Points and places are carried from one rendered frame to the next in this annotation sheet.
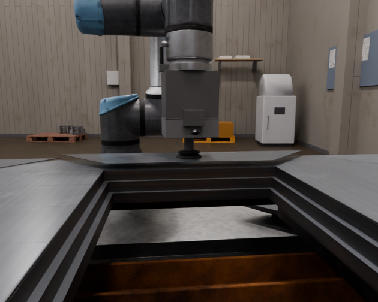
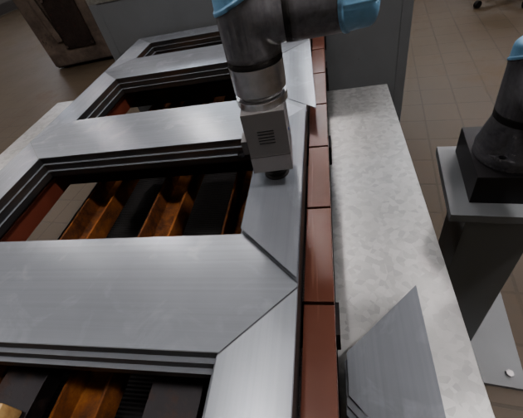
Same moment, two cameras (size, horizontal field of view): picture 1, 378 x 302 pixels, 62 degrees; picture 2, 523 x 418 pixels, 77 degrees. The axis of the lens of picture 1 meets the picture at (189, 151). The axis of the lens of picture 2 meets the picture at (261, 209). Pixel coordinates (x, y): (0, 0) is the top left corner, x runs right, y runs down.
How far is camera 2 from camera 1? 0.83 m
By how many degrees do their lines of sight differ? 100
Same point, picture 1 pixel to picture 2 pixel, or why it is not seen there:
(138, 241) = (335, 208)
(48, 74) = not seen: outside the picture
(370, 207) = (124, 247)
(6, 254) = (154, 141)
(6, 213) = (191, 129)
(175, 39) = not seen: hidden behind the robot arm
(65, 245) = (171, 152)
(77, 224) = (190, 150)
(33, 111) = not seen: outside the picture
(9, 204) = (203, 126)
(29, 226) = (173, 138)
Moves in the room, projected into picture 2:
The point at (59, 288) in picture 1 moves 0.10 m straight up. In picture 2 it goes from (158, 160) to (139, 122)
